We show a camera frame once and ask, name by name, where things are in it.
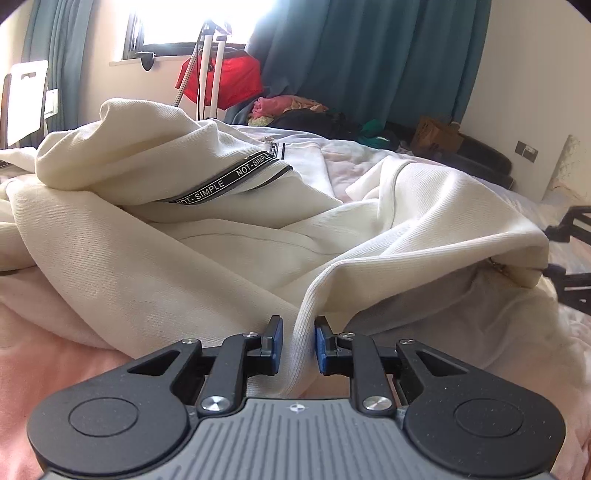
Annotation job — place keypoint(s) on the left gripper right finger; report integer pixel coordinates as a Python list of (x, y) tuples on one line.
[(454, 414)]

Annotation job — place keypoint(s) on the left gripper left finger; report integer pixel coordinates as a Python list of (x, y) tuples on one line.
[(138, 414)]

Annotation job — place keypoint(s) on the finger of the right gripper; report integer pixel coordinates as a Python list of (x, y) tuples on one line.
[(574, 224), (573, 290)]

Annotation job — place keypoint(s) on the cream zip hoodie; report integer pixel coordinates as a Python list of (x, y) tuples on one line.
[(167, 158)]

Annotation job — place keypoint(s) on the pile of clothes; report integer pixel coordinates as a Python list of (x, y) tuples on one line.
[(289, 112)]

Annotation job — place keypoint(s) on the black sofa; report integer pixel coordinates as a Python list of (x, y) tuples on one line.
[(472, 157)]

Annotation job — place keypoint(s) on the brown paper bag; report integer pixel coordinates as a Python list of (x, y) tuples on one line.
[(434, 135)]

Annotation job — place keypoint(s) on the teal curtain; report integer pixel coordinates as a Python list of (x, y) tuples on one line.
[(57, 32), (391, 61)]

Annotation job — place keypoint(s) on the white chair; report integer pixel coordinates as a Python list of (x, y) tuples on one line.
[(23, 101)]

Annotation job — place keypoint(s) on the red bag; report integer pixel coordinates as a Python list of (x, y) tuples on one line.
[(240, 80)]

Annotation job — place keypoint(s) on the garment steamer stand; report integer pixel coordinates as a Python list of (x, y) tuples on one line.
[(211, 34)]

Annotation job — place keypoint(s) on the left teal curtain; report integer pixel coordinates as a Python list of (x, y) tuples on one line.
[(57, 32)]

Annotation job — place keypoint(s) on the wall socket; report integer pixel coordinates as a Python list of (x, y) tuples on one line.
[(526, 151)]

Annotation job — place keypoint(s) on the window frame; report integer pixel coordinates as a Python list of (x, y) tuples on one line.
[(170, 28)]

